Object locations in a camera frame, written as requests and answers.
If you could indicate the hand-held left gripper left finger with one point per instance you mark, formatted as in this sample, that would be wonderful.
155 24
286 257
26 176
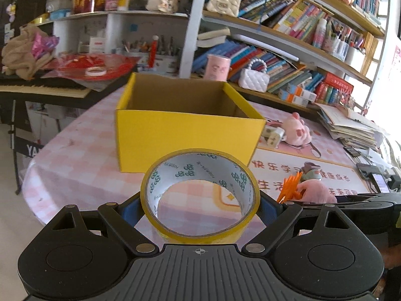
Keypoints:
131 209

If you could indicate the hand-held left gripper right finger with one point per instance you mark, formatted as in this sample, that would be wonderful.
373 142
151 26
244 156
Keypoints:
267 209

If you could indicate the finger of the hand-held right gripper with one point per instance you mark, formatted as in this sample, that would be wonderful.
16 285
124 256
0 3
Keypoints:
344 207
369 197

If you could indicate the pink fuzzy object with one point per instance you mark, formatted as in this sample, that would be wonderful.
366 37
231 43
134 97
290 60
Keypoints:
315 192

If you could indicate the yellow packing tape roll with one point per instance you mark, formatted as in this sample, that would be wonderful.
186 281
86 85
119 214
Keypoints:
200 194

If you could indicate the yellow cardboard box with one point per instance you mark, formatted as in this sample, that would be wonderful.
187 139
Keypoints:
188 138

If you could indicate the black smartphone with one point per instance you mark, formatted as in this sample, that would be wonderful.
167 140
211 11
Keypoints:
379 182

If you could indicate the orange clip bundle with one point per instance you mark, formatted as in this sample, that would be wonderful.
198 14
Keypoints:
289 188

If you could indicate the small black remote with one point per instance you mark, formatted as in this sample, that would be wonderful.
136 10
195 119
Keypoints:
351 150

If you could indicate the stack of papers and notebooks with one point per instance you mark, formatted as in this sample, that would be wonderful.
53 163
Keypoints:
347 125

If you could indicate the pink pig plush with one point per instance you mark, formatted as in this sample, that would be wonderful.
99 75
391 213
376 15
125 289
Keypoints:
297 130

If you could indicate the red pen box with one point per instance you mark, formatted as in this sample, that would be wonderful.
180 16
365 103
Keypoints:
335 87

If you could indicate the orange and white boxes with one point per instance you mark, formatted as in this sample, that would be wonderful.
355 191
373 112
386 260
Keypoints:
297 95

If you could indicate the wooden bookshelf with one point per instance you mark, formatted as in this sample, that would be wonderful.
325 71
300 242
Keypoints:
344 69

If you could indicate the white quilted pearl handbag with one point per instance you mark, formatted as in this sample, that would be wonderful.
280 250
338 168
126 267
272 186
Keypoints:
254 78

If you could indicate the row of leaning books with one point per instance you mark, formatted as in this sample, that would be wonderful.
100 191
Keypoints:
282 69

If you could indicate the white tape roll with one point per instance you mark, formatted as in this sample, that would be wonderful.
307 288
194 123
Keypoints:
95 71

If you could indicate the red plastic bags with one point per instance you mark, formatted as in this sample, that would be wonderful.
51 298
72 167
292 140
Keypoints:
109 65

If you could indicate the white pen holders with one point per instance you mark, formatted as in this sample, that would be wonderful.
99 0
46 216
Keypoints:
344 48

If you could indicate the pink cylindrical cup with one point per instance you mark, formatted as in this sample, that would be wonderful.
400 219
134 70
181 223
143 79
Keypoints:
216 67

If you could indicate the black piano keyboard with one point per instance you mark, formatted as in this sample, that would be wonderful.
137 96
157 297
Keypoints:
37 86

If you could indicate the grey pen tray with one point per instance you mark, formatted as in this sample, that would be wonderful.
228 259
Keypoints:
166 58

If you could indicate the white box red label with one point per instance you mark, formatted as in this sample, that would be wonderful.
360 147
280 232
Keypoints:
97 44

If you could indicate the pink plastic wrapper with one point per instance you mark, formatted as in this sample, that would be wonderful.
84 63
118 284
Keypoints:
44 44

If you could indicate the beige cloth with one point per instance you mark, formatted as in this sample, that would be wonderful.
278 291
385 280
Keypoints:
18 56

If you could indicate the row of colourful books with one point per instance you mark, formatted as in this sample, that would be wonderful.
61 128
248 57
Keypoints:
282 12

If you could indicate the small pink box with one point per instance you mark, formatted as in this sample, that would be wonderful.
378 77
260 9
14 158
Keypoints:
112 1

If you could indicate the cream quilted pearl handbag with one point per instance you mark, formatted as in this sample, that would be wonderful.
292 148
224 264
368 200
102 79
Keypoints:
223 1

